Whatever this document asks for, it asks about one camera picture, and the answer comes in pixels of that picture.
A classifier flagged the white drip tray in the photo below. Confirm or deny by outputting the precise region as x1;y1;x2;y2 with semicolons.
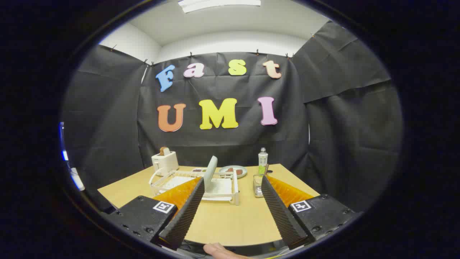
162;176;233;201

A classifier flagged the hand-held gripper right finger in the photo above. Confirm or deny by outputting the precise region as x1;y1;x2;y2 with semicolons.
261;175;360;250

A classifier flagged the green drink bottle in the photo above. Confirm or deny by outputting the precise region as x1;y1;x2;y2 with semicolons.
258;147;268;176

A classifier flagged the white paper sheet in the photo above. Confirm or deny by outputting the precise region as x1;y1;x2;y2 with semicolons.
70;167;86;191

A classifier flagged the pale green meat plate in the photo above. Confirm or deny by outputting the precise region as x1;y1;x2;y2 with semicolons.
219;165;248;179

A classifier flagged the white wire dish rack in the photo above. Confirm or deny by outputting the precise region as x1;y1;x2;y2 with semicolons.
149;168;240;205

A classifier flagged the white toaster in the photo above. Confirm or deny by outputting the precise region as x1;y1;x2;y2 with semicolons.
151;150;179;177

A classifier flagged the black backdrop cloth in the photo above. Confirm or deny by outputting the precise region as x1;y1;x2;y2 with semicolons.
61;21;403;216

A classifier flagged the clear wire basket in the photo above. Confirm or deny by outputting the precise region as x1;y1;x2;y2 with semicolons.
253;173;266;198

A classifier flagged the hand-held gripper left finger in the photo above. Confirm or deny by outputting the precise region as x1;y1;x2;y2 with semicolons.
104;176;205;251

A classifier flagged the ceiling light panel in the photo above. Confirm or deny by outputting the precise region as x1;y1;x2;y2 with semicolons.
178;0;261;13

